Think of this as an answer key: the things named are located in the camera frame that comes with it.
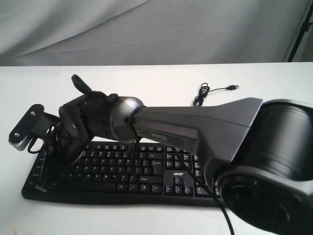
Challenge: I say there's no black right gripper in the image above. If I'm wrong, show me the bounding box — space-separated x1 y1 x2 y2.
35 95 94 192

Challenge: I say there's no black acer keyboard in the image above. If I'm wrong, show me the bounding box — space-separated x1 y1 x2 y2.
22 141 216 207

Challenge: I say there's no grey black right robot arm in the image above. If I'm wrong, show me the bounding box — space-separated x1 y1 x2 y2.
22 92 313 235

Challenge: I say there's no grey fabric backdrop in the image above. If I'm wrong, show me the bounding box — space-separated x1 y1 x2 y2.
0 0 310 66

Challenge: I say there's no black tripod stand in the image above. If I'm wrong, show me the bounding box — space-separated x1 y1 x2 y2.
287 2 313 62

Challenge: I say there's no black USB cable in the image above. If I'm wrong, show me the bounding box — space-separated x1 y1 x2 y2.
193 83 240 107

